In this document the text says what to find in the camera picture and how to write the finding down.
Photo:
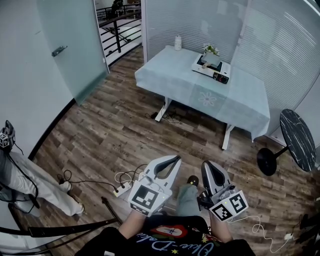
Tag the person's right forearm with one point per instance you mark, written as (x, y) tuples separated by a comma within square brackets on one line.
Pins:
[(221, 230)]

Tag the black equipment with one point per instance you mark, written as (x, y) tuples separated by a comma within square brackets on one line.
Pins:
[(310, 225)]

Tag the white table frame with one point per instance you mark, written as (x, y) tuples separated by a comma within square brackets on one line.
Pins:
[(163, 110)]

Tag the grey frying pan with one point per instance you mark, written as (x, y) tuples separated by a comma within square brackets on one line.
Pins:
[(210, 59)]

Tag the white power strip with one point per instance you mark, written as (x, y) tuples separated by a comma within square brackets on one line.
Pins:
[(122, 189)]

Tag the frosted glass door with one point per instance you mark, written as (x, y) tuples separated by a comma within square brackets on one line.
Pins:
[(70, 37)]

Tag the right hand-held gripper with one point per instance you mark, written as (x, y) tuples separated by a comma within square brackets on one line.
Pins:
[(230, 206)]

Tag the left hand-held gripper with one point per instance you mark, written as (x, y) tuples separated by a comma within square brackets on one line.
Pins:
[(145, 197)]

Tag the person's left forearm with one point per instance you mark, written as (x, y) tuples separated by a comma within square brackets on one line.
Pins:
[(132, 223)]

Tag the white bottle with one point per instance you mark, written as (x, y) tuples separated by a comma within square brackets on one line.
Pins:
[(178, 43)]

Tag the black tripod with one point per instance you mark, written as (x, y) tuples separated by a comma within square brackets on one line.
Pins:
[(75, 227)]

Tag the white flower plant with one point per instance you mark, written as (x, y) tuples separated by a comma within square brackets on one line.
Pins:
[(210, 49)]

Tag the black metal railing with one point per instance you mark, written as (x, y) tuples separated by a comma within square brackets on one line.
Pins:
[(117, 27)]

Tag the person's grey trouser leg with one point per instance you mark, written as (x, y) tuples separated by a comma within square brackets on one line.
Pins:
[(187, 200)]

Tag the small white adapter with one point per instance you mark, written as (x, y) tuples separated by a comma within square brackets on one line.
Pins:
[(289, 236)]

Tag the round black marble side table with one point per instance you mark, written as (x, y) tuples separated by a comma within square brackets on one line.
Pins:
[(297, 140)]

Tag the light blue tablecloth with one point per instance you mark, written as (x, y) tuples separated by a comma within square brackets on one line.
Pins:
[(180, 82)]

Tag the person's black shoe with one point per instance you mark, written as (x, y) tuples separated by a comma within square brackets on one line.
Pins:
[(193, 180)]

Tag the person's black printed t-shirt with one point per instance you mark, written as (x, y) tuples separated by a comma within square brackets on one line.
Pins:
[(175, 240)]

